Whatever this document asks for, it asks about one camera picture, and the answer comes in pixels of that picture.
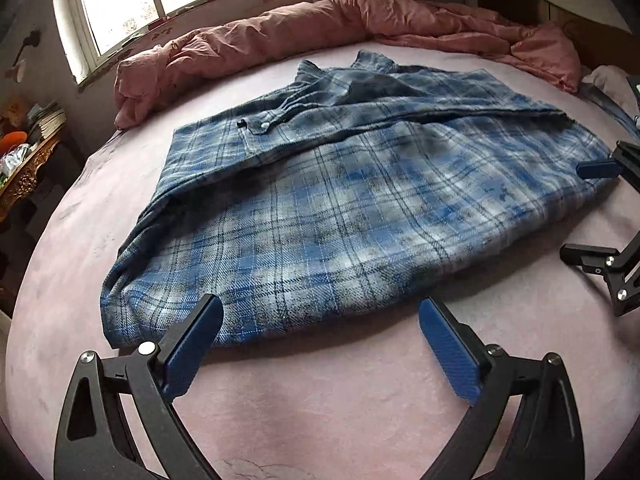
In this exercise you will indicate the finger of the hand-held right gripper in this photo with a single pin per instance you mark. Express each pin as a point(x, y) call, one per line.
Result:
point(597, 169)
point(585, 255)

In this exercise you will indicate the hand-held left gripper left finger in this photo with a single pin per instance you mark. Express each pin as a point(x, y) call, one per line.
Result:
point(192, 347)

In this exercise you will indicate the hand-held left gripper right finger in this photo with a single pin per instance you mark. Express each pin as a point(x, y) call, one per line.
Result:
point(450, 347)

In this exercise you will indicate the blue plaid shirt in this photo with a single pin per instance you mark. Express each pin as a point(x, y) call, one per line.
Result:
point(360, 220)

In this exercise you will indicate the pale pink pillow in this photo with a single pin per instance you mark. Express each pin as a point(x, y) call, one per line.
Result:
point(605, 82)

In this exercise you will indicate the wooden headboard with white trim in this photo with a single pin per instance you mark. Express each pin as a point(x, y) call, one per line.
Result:
point(525, 0)

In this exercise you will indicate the ornate wooden desk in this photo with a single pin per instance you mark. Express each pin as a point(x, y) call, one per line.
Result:
point(30, 175)

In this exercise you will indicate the clear plastic bag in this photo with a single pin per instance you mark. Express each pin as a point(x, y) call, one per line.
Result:
point(14, 160)

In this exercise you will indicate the stack of notebooks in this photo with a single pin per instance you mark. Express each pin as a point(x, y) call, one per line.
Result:
point(50, 120)

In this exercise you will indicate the orange toy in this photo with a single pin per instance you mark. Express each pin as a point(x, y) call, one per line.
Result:
point(14, 140)

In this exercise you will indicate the pink quilt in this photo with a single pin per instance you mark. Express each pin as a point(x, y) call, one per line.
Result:
point(310, 30)

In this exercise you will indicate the white framed window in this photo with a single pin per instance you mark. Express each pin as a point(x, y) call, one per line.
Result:
point(150, 0)

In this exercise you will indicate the pink wall lamp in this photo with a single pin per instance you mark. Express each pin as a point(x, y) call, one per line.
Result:
point(20, 65)

